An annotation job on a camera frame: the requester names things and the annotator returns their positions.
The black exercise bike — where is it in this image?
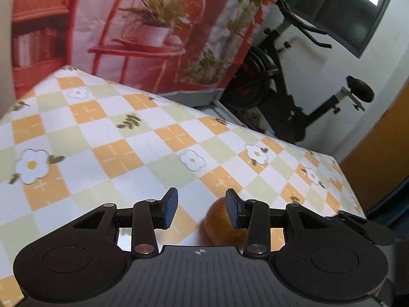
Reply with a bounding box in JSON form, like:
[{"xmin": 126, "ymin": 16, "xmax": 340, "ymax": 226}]
[{"xmin": 220, "ymin": 0, "xmax": 375, "ymax": 144}]

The checkered floral tablecloth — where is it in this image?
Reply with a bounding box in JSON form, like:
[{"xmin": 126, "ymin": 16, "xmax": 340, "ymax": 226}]
[{"xmin": 1, "ymin": 67, "xmax": 363, "ymax": 306}]

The dark framed window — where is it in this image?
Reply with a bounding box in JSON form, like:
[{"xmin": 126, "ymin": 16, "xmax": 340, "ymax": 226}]
[{"xmin": 285, "ymin": 0, "xmax": 390, "ymax": 58}]

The orange wooden door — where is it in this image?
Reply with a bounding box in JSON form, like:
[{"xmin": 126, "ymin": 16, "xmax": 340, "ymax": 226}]
[{"xmin": 340, "ymin": 85, "xmax": 408, "ymax": 211}]

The pink printed backdrop cloth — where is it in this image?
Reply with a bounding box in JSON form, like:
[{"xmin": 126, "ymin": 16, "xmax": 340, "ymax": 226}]
[{"xmin": 11, "ymin": 0, "xmax": 277, "ymax": 97}]

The orange fruit under gripper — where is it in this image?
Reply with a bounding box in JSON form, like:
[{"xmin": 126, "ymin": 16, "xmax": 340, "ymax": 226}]
[{"xmin": 203, "ymin": 198, "xmax": 247, "ymax": 249}]

